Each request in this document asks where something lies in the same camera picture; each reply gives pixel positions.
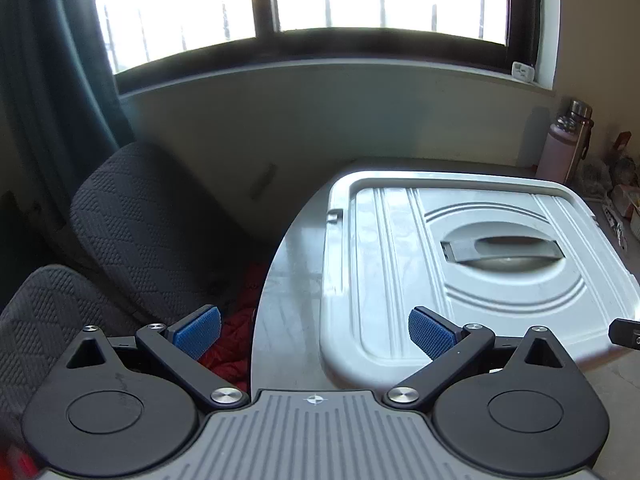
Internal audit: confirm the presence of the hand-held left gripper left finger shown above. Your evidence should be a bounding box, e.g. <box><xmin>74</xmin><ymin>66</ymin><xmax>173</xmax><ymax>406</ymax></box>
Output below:
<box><xmin>62</xmin><ymin>305</ymin><xmax>249</xmax><ymax>408</ymax></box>

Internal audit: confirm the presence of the white bin lid grey handle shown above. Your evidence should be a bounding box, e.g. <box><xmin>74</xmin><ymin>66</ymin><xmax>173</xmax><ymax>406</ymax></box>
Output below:
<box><xmin>319</xmin><ymin>170</ymin><xmax>640</xmax><ymax>391</ymax></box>

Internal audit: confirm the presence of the red plastic bag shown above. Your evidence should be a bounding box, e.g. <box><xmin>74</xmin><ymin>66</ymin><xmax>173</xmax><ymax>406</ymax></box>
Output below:
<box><xmin>0</xmin><ymin>440</ymin><xmax>41</xmax><ymax>480</ymax></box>

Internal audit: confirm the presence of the stainless steel thermos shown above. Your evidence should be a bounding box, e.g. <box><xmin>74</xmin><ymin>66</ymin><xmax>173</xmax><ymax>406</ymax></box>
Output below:
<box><xmin>565</xmin><ymin>100</ymin><xmax>596</xmax><ymax>171</ymax></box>

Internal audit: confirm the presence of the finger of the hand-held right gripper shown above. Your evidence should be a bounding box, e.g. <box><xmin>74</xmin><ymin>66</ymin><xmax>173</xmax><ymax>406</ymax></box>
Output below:
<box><xmin>609</xmin><ymin>317</ymin><xmax>640</xmax><ymax>352</ymax></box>

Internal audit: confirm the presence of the pink water bottle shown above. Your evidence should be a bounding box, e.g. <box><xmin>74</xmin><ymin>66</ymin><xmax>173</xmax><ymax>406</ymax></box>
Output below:
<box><xmin>537</xmin><ymin>116</ymin><xmax>583</xmax><ymax>183</ymax></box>

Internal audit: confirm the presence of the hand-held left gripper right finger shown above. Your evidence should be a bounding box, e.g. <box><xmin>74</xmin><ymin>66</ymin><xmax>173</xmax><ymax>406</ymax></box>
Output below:
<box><xmin>382</xmin><ymin>306</ymin><xmax>581</xmax><ymax>408</ymax></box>

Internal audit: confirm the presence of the teal curtain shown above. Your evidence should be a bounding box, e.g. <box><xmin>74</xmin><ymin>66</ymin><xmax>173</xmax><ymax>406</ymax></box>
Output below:
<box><xmin>0</xmin><ymin>0</ymin><xmax>136</xmax><ymax>281</ymax></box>

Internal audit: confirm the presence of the dark framed window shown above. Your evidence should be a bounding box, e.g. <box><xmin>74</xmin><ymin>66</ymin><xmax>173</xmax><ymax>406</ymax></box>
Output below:
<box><xmin>85</xmin><ymin>0</ymin><xmax>558</xmax><ymax>98</ymax></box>

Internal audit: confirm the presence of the grey textured fabric chair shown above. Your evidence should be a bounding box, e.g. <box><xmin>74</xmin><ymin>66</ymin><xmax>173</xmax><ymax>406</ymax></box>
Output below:
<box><xmin>0</xmin><ymin>265</ymin><xmax>171</xmax><ymax>441</ymax></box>
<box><xmin>70</xmin><ymin>141</ymin><xmax>261</xmax><ymax>321</ymax></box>

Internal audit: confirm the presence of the pile of small toiletries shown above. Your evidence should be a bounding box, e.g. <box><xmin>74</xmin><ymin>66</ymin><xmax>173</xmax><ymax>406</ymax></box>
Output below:
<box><xmin>582</xmin><ymin>157</ymin><xmax>640</xmax><ymax>251</ymax></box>

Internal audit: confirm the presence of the red puffer jacket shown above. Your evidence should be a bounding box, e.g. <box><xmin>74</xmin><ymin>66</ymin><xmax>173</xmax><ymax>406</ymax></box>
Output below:
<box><xmin>197</xmin><ymin>262</ymin><xmax>271</xmax><ymax>393</ymax></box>

